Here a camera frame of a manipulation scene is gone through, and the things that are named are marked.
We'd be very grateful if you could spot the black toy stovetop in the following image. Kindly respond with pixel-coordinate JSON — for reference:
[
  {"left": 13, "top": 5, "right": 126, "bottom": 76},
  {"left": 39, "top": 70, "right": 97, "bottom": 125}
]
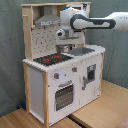
[{"left": 34, "top": 53, "right": 71, "bottom": 66}]

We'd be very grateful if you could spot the right red oven knob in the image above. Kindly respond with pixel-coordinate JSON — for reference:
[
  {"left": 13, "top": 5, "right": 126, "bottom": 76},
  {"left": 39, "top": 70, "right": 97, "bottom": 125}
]
[{"left": 72, "top": 66, "right": 77, "bottom": 72}]

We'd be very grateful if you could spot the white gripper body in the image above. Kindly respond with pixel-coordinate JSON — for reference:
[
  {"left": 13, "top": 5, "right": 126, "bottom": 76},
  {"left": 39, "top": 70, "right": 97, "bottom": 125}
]
[{"left": 56, "top": 29, "right": 78, "bottom": 45}]

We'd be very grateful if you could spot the grey range hood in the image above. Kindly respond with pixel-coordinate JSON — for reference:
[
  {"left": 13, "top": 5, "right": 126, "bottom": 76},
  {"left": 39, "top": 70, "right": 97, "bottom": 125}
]
[{"left": 34, "top": 6, "right": 61, "bottom": 27}]

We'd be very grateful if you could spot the grey toy sink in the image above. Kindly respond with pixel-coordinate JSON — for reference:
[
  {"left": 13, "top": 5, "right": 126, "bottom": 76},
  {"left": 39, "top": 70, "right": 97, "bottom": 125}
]
[{"left": 70, "top": 47, "right": 94, "bottom": 56}]

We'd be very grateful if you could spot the toy dishwasher door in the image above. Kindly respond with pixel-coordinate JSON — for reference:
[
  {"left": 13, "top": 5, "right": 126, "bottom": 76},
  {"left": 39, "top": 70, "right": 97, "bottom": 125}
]
[{"left": 82, "top": 64, "right": 96, "bottom": 89}]

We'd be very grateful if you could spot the small metal pot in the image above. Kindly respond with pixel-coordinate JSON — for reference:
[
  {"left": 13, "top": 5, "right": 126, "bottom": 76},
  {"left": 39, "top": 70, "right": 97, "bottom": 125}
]
[{"left": 56, "top": 45, "right": 72, "bottom": 53}]

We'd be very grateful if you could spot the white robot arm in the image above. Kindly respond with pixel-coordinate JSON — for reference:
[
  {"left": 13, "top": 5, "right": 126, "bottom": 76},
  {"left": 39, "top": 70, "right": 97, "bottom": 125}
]
[{"left": 56, "top": 7, "right": 128, "bottom": 45}]

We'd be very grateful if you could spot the wooden toy kitchen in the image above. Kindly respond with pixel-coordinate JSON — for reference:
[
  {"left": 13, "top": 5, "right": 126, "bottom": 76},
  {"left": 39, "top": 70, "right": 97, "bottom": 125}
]
[{"left": 22, "top": 2, "right": 105, "bottom": 128}]

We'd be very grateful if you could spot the left red oven knob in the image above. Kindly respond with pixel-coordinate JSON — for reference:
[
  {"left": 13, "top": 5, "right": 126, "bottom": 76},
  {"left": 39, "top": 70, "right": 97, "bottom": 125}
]
[{"left": 54, "top": 73, "right": 60, "bottom": 79}]

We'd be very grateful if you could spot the red oven knob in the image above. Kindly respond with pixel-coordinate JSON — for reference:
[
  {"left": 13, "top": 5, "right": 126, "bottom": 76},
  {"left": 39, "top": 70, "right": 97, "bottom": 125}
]
[
  {"left": 72, "top": 66, "right": 77, "bottom": 72},
  {"left": 54, "top": 73, "right": 60, "bottom": 79}
]

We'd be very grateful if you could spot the toy oven door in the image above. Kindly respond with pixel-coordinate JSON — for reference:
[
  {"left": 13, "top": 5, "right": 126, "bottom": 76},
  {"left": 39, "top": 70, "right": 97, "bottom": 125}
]
[{"left": 55, "top": 84, "right": 74, "bottom": 111}]

